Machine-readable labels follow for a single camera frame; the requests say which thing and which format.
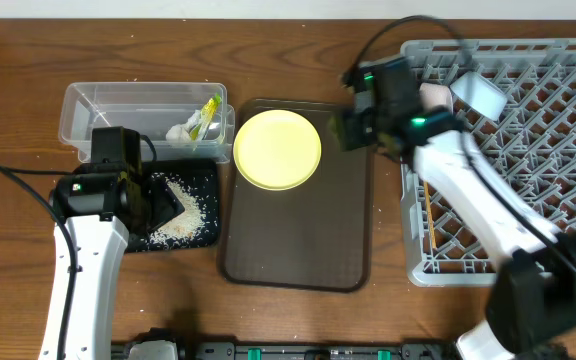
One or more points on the clear plastic bin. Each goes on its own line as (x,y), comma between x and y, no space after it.
(152,109)

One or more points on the black tray bin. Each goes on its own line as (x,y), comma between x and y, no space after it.
(102,191)

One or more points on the dark brown serving tray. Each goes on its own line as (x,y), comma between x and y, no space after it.
(316,236)

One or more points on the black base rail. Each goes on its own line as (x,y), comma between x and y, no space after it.
(231,351)

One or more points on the light blue bowl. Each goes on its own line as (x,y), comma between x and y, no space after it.
(480,94)

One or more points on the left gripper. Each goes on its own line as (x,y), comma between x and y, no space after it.
(168,204)

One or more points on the yellow plate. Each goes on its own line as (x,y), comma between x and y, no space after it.
(277,150)

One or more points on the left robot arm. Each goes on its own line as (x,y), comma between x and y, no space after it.
(79,323)

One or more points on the green snack wrapper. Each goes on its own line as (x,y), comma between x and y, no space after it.
(206,115)

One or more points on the wooden chopstick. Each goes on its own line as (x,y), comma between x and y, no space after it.
(432,220)
(428,215)

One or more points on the white tissue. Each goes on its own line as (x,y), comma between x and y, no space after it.
(180,133)

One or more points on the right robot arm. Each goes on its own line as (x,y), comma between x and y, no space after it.
(533,299)

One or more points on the pile of rice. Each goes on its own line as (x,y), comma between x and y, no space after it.
(199,224)

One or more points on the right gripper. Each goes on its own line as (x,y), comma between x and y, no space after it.
(349,139)

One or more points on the pink white bowl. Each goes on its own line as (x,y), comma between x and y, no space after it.
(434,96)

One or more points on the grey dishwasher rack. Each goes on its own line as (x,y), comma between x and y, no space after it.
(532,145)

